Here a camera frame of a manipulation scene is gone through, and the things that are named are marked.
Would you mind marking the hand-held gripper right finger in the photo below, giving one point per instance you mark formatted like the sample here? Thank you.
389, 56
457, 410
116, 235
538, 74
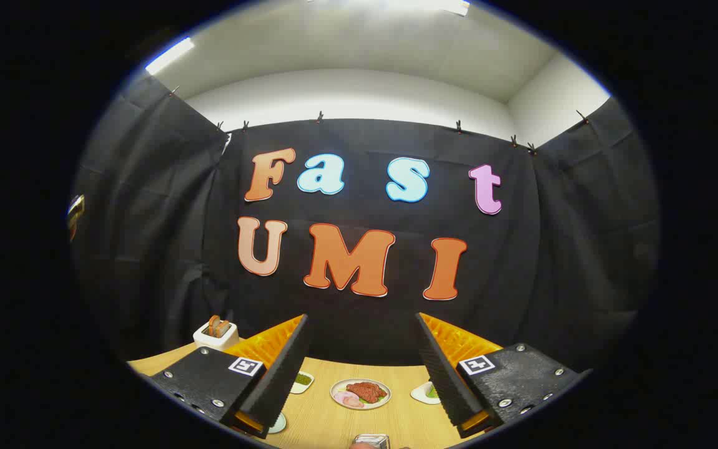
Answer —
446, 374

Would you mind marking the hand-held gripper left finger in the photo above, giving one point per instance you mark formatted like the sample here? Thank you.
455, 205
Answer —
281, 374

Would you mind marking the green label drink bottle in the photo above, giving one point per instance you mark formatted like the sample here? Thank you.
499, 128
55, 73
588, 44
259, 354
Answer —
433, 392

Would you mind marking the white divided dish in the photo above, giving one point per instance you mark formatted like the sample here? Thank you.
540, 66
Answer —
302, 388

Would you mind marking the small white saucer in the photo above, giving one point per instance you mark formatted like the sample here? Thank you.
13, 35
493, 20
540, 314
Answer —
420, 393

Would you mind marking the light blue plate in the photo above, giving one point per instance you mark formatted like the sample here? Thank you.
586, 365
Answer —
278, 424

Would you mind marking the white round food plate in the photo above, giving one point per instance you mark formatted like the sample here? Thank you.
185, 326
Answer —
340, 390

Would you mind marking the green lettuce leaf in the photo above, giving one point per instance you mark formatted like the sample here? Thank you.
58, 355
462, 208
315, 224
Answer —
382, 395

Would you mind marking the pink ham slice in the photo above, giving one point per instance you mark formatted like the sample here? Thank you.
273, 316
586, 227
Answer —
345, 398
356, 403

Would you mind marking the toast bread slice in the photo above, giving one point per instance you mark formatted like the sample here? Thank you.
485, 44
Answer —
213, 325
224, 328

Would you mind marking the cream white toaster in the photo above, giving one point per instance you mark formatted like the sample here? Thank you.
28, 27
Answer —
215, 341

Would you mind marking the brown steak piece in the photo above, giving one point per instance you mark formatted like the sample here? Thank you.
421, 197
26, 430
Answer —
365, 391

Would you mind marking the row of black cloth clips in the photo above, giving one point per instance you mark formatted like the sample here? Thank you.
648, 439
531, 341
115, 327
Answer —
320, 116

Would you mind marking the ceiling light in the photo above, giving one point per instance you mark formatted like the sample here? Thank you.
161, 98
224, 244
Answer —
169, 56

